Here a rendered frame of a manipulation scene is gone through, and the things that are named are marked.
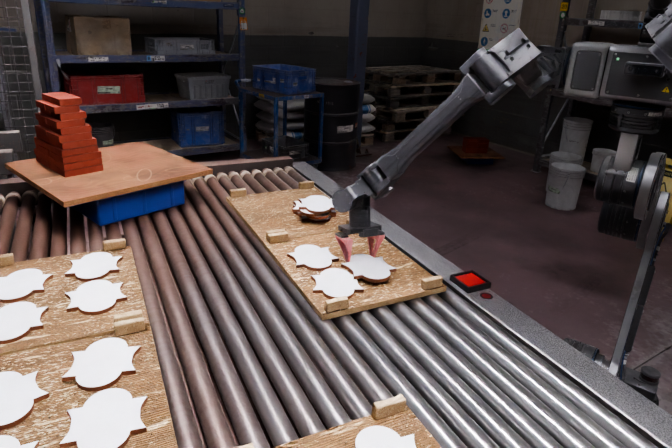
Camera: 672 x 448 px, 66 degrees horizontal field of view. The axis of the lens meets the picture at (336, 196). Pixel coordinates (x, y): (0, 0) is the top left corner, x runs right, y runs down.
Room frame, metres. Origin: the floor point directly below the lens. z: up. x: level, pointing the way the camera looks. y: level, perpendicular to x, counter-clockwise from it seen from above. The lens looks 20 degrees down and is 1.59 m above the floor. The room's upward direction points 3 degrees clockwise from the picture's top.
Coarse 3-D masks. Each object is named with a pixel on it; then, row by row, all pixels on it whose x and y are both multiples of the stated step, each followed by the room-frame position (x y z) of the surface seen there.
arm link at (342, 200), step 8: (360, 176) 1.28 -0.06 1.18; (360, 184) 1.25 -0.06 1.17; (368, 184) 1.28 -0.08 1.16; (336, 192) 1.22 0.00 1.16; (344, 192) 1.21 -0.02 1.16; (352, 192) 1.20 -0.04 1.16; (360, 192) 1.22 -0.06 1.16; (368, 192) 1.24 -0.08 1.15; (384, 192) 1.24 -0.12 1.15; (336, 200) 1.21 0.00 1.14; (344, 200) 1.20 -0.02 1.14; (352, 200) 1.19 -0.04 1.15; (360, 200) 1.23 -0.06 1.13; (336, 208) 1.21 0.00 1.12; (344, 208) 1.20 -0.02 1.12; (352, 208) 1.21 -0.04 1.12
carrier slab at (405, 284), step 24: (288, 240) 1.39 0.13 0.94; (312, 240) 1.40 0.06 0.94; (336, 240) 1.41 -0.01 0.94; (360, 240) 1.42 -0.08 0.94; (384, 240) 1.43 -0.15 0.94; (288, 264) 1.24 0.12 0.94; (336, 264) 1.25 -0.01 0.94; (408, 264) 1.27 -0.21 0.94; (312, 288) 1.12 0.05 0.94; (384, 288) 1.14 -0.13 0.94; (408, 288) 1.14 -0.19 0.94; (432, 288) 1.15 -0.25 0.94; (336, 312) 1.02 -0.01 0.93
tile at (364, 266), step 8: (352, 256) 1.27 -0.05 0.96; (360, 256) 1.27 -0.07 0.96; (368, 256) 1.27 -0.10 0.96; (344, 264) 1.22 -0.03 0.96; (352, 264) 1.22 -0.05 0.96; (360, 264) 1.22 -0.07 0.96; (368, 264) 1.22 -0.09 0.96; (376, 264) 1.23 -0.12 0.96; (384, 264) 1.23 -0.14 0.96; (352, 272) 1.18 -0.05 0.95; (360, 272) 1.18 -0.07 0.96; (368, 272) 1.18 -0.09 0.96; (376, 272) 1.18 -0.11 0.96; (384, 272) 1.18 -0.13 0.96; (368, 280) 1.15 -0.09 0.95; (376, 280) 1.15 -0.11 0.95; (384, 280) 1.15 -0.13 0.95
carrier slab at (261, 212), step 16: (272, 192) 1.81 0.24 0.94; (288, 192) 1.81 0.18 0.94; (304, 192) 1.82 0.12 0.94; (320, 192) 1.83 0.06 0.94; (240, 208) 1.63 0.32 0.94; (256, 208) 1.64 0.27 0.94; (272, 208) 1.64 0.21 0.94; (288, 208) 1.65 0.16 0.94; (256, 224) 1.50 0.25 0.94; (272, 224) 1.51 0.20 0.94; (288, 224) 1.51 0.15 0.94; (304, 224) 1.52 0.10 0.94; (320, 224) 1.52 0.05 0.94; (336, 224) 1.53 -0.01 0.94
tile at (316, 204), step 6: (306, 198) 1.62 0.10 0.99; (312, 198) 1.62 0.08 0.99; (318, 198) 1.62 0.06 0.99; (324, 198) 1.62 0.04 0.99; (306, 204) 1.56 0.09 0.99; (312, 204) 1.56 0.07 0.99; (318, 204) 1.57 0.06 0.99; (324, 204) 1.57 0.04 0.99; (330, 204) 1.57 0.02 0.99; (312, 210) 1.51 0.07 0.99; (318, 210) 1.51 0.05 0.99; (324, 210) 1.51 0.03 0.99
